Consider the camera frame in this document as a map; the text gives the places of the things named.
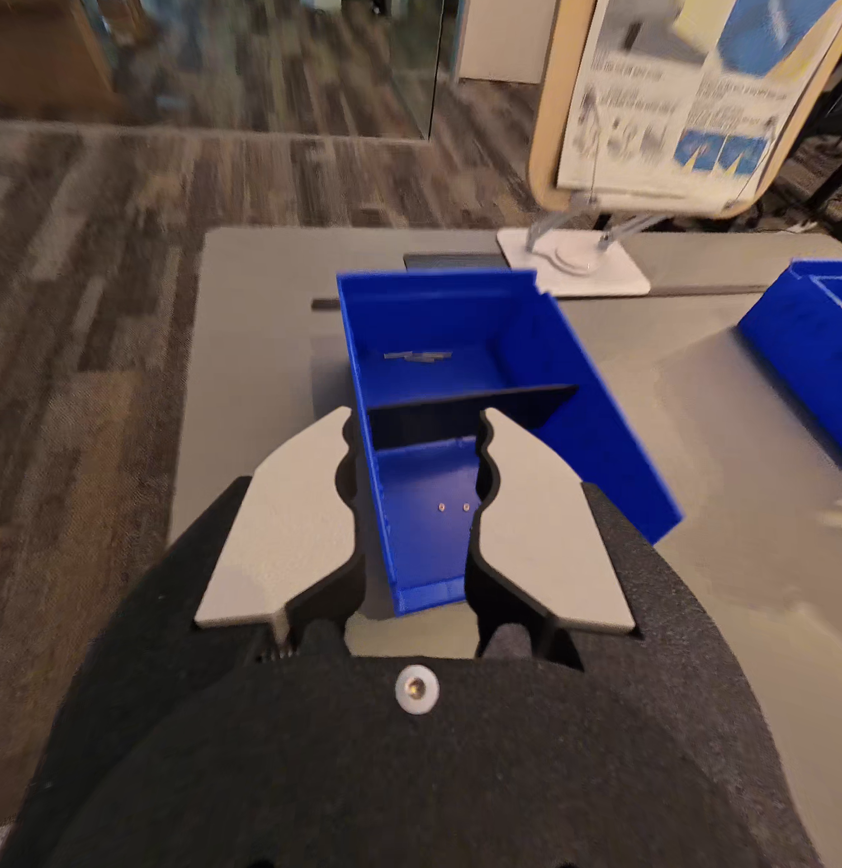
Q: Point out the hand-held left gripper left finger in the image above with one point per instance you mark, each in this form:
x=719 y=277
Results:
x=285 y=536

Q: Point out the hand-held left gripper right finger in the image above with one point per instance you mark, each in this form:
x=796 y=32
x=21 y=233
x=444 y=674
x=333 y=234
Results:
x=550 y=536

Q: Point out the blue plastic parts bin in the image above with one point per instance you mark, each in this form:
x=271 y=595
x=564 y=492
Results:
x=428 y=319
x=807 y=339

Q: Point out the white poster clip holder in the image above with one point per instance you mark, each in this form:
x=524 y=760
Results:
x=575 y=258

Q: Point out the wooden poster board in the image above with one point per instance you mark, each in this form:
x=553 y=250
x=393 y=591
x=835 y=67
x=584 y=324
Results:
x=546 y=135

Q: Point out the printed instruction poster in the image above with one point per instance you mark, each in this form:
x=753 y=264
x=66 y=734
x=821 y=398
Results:
x=631 y=102

